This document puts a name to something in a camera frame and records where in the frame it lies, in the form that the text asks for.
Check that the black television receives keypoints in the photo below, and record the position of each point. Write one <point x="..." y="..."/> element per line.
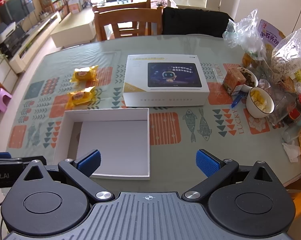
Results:
<point x="16" y="8"/>

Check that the orange chair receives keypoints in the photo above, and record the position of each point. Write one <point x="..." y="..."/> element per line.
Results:
<point x="300" y="200"/>

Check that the black chair back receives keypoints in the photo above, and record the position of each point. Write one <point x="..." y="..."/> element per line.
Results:
<point x="190" y="21"/>

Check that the crumpled clear plastic bag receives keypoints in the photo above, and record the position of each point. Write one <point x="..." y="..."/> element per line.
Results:
<point x="245" y="35"/>

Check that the white TV cabinet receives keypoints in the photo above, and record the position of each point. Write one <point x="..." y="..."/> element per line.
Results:
<point x="38" y="33"/>

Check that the purple plastic stool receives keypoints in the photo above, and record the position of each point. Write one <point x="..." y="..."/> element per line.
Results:
<point x="0" y="100"/>

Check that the white tissue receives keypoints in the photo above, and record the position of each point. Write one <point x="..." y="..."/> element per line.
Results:
<point x="291" y="152"/>

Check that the cream side table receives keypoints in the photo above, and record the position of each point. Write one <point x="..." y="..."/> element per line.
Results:
<point x="185" y="0"/>

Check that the purple snack bag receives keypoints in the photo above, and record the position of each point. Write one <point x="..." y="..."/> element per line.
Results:
<point x="270" y="35"/>

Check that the cardboard box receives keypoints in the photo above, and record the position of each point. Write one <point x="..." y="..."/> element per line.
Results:
<point x="74" y="6"/>

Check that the small yellow packet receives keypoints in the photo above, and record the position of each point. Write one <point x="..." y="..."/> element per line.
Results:
<point x="299" y="77"/>

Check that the clear zip bag of nuts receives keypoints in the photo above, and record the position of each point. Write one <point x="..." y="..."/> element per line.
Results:
<point x="290" y="52"/>

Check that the wooden chair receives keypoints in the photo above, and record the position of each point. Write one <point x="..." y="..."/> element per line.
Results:
<point x="130" y="17"/>
<point x="120" y="6"/>

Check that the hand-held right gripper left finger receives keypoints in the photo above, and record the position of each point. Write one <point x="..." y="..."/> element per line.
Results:
<point x="90" y="163"/>

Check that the white tablet box lid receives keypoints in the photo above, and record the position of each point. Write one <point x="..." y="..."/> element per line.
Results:
<point x="165" y="80"/>

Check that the red-lidded jar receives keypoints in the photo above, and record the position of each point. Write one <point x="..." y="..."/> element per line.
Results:
<point x="296" y="110"/>

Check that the white printer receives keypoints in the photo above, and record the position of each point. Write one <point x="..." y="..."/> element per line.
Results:
<point x="5" y="31"/>

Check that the white box base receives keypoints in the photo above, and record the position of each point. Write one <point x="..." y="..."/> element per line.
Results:
<point x="110" y="145"/>

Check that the black appliance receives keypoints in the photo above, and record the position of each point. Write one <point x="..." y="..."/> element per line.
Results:
<point x="13" y="42"/>

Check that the wooden bookshelf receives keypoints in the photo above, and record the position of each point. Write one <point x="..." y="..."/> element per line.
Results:
<point x="53" y="1"/>

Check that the white bowl with dark food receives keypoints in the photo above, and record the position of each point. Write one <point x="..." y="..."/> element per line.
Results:
<point x="249" y="78"/>

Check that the yellow snack packet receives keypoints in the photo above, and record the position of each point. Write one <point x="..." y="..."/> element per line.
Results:
<point x="85" y="73"/>
<point x="81" y="95"/>

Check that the cream coffee table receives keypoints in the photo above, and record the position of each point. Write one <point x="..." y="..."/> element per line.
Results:
<point x="73" y="28"/>

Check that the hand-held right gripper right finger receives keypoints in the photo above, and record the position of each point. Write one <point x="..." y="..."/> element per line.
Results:
<point x="206" y="165"/>

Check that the brown drink carton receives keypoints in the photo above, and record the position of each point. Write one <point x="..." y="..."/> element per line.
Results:
<point x="231" y="81"/>

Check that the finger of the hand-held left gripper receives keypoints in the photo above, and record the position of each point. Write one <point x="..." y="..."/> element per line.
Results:
<point x="0" y="155"/>

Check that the clear straw wrapper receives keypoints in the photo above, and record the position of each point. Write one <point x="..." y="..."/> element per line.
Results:
<point x="215" y="75"/>

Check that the white bowl with yellow food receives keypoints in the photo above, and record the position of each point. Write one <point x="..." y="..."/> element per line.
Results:
<point x="259" y="105"/>

